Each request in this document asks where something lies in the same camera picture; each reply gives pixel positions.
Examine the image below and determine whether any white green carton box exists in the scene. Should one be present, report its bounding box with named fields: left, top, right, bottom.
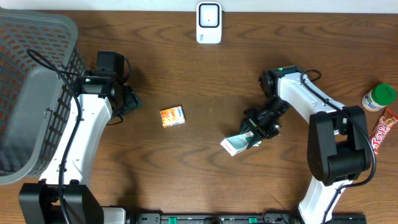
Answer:
left=220, top=131, right=254, bottom=156

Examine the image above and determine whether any orange tissue pack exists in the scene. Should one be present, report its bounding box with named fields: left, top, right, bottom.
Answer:
left=160, top=106, right=185, bottom=128

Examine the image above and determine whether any green lid jar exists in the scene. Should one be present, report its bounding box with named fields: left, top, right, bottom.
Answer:
left=361, top=83, right=397, bottom=111

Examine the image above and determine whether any orange snack bar wrapper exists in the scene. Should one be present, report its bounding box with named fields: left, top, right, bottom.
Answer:
left=369, top=108, right=397, bottom=156

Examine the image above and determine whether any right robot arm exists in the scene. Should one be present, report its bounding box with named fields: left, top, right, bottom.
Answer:
left=239, top=65, right=376, bottom=223

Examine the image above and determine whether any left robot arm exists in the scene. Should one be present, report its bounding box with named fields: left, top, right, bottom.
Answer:
left=19, top=51, right=141, bottom=224

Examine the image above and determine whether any white barcode scanner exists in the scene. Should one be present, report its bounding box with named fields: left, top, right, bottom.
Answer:
left=196, top=1, right=222, bottom=44

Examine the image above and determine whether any grey plastic basket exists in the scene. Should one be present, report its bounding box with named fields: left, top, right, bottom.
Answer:
left=1, top=9, right=85, bottom=185

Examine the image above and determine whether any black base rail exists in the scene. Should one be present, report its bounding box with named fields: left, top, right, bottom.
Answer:
left=133, top=212, right=368, bottom=224

